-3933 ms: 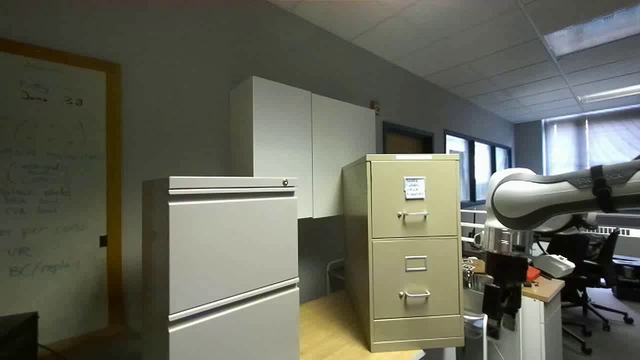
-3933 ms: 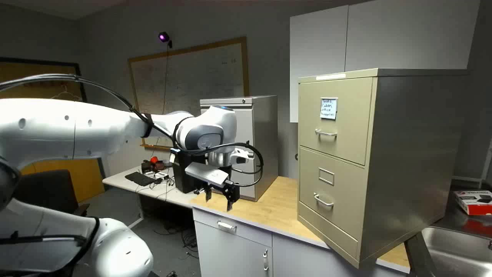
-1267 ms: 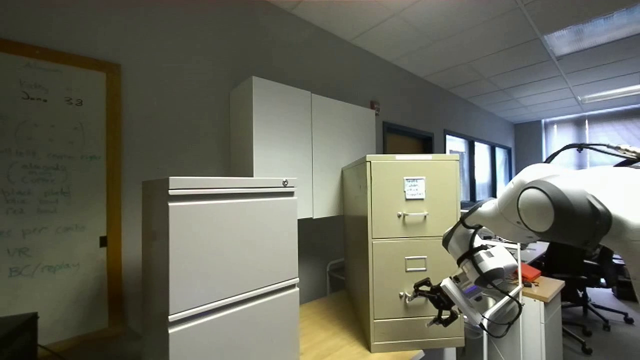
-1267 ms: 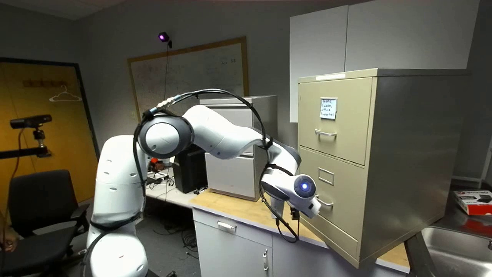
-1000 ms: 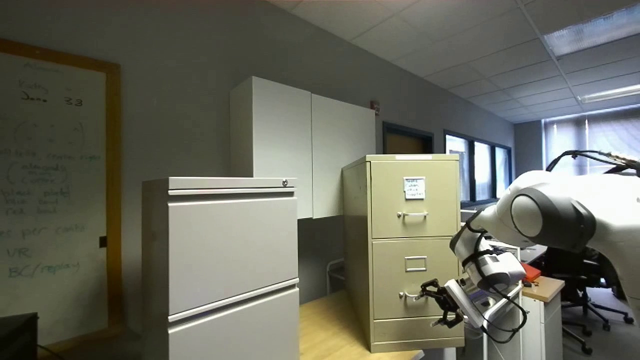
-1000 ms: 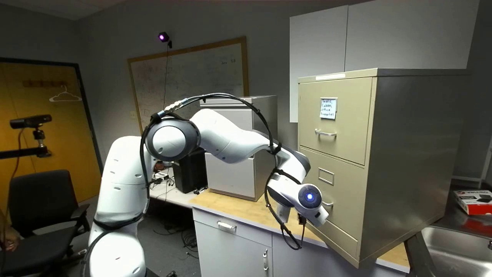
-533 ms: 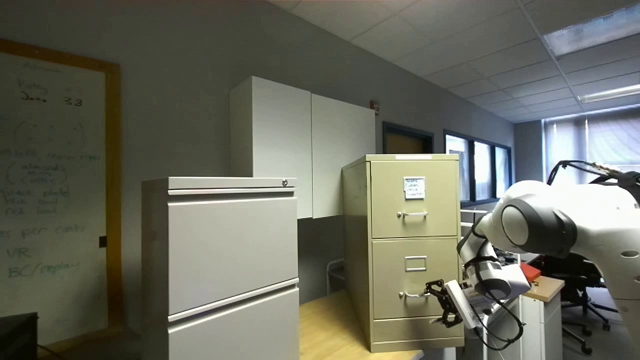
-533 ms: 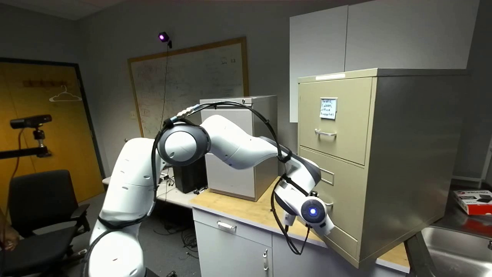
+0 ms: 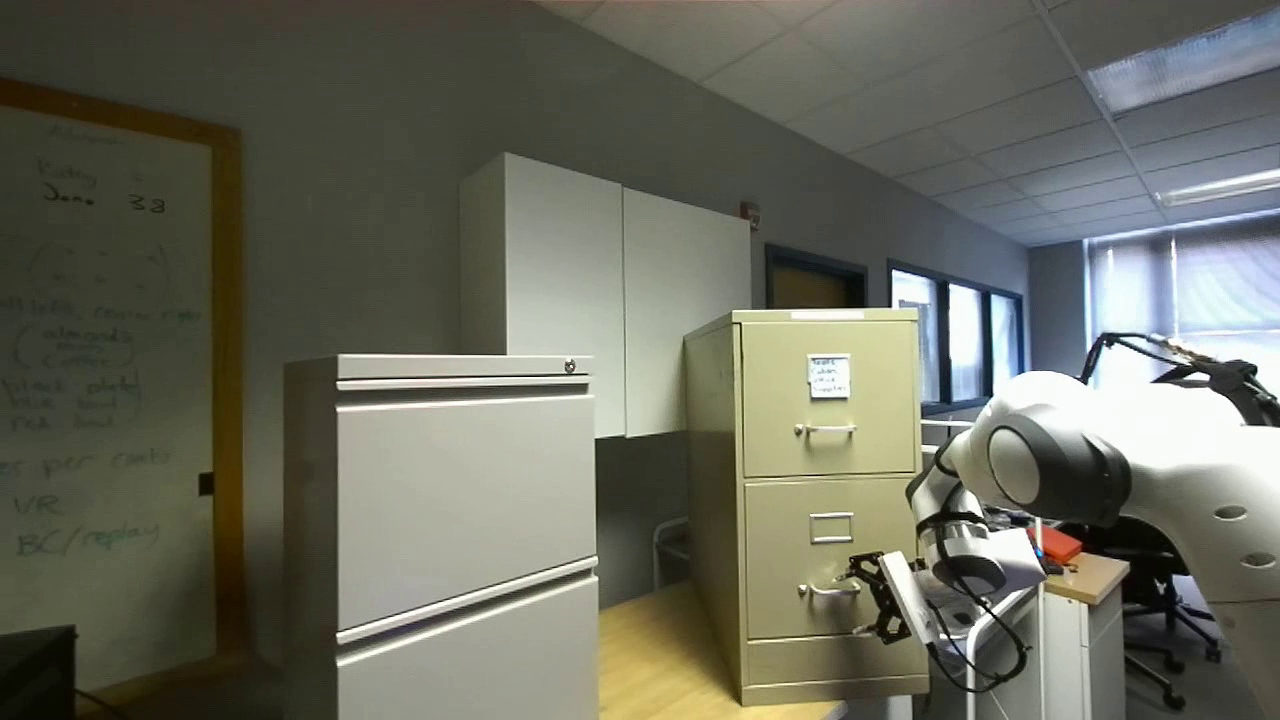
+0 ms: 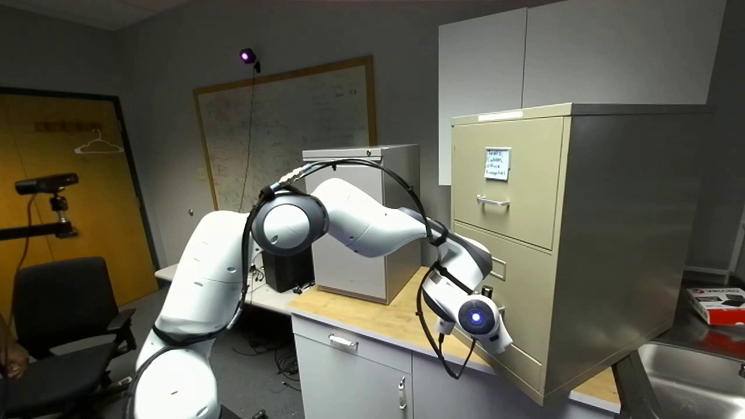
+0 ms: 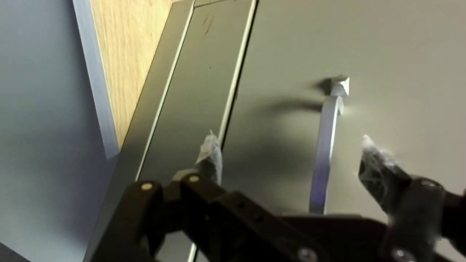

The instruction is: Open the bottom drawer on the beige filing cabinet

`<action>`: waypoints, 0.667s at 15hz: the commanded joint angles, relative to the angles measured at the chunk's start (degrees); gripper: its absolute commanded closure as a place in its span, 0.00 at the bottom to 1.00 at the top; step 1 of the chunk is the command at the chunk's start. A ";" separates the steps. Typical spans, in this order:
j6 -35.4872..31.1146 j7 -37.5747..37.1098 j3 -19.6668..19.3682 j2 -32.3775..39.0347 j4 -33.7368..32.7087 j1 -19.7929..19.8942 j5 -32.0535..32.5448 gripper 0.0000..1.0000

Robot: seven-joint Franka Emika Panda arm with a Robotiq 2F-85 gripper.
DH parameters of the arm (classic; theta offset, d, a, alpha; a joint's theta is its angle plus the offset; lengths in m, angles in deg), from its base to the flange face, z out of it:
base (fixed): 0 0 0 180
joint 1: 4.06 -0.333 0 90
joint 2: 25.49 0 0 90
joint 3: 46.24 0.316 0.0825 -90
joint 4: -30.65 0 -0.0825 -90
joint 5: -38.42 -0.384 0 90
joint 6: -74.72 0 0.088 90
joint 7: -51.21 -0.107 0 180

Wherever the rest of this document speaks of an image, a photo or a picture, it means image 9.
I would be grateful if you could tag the wood framed whiteboard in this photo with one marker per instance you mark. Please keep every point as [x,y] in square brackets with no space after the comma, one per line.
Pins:
[100,400]

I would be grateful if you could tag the beige drawer with paper note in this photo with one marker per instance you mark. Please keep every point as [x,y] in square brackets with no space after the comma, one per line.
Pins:
[780,400]

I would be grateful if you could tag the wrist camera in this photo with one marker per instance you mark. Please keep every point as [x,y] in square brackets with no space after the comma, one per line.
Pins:
[912,598]

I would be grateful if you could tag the red fire alarm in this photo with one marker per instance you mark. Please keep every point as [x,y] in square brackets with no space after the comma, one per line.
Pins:
[750,214]

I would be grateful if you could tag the white wall cabinet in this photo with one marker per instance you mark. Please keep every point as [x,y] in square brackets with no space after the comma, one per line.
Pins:
[560,290]

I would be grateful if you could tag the window with blinds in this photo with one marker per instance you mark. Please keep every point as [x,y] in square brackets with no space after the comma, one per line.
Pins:
[1200,290]

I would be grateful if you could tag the white desk with wood top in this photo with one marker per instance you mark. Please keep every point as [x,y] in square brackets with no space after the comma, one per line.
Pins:
[1090,630]

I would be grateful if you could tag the black office chair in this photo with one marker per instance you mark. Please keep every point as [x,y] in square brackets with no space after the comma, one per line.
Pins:
[1150,570]

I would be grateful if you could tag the dark framed door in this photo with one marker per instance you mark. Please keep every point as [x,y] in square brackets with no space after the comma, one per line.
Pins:
[815,285]

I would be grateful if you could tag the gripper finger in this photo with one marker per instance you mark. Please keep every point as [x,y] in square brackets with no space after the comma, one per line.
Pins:
[873,566]
[893,622]

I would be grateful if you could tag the square ceiling light panel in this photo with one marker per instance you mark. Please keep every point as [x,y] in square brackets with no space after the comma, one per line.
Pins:
[1190,65]

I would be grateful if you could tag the red flat object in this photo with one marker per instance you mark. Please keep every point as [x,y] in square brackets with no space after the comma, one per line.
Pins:
[1060,545]

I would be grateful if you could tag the grey filing cabinet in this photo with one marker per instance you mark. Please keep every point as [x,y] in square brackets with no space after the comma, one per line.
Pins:
[450,540]

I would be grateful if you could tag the long ceiling light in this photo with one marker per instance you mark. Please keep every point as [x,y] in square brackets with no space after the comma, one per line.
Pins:
[1220,187]

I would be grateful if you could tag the white paper note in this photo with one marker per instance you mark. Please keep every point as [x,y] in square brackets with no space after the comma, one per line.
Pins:
[829,376]

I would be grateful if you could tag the beige drawer with label holder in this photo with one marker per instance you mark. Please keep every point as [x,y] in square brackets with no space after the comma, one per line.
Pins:
[780,560]

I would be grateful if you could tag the dark framed window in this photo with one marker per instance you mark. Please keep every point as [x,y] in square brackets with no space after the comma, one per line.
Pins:
[965,340]

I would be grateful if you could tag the black box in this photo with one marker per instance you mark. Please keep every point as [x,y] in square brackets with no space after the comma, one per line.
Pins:
[35,675]

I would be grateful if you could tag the beige filing cabinet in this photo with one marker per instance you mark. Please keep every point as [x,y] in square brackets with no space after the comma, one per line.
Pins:
[715,500]

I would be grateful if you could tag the tall grey drawer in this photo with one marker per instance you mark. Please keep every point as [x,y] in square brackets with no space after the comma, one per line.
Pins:
[460,500]

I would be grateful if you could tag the white metal tube frame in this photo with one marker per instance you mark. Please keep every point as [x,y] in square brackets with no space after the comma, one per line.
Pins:
[1000,650]
[668,550]

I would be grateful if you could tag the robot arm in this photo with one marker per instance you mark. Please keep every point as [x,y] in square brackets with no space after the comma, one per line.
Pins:
[1190,460]

